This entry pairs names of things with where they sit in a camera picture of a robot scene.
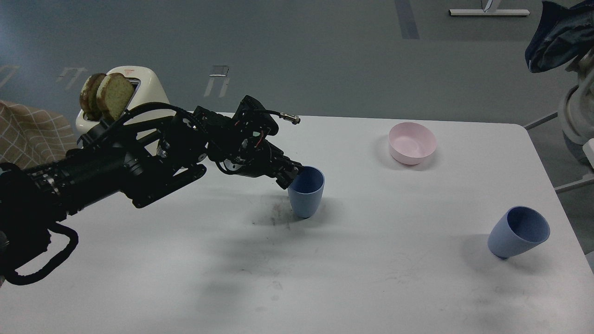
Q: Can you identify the toast slice front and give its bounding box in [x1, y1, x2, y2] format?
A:
[96, 73, 135, 122]

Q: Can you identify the pink bowl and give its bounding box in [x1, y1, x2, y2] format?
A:
[388, 122, 437, 166]

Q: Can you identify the black Robotiq gripper body image left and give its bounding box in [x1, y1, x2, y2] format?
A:
[207, 95, 291, 179]

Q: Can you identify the white stand base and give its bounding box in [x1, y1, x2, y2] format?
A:
[448, 0, 530, 17]

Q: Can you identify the toast slice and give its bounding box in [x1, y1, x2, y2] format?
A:
[79, 73, 106, 121]
[96, 73, 135, 122]

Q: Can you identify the black cable loop left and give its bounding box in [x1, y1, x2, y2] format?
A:
[0, 223, 79, 286]

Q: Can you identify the toast slice back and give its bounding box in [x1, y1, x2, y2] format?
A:
[79, 73, 106, 121]

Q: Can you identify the cream toaster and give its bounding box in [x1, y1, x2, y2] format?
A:
[75, 66, 175, 155]

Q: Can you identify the dark blue cloth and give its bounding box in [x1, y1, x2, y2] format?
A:
[524, 0, 594, 73]

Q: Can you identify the blue cup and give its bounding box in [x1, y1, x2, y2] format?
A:
[288, 166, 325, 218]
[487, 206, 551, 259]

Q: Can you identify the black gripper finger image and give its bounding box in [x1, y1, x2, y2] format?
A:
[278, 155, 305, 174]
[274, 169, 297, 189]

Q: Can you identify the checkered beige cloth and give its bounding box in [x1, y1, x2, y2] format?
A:
[0, 101, 77, 169]

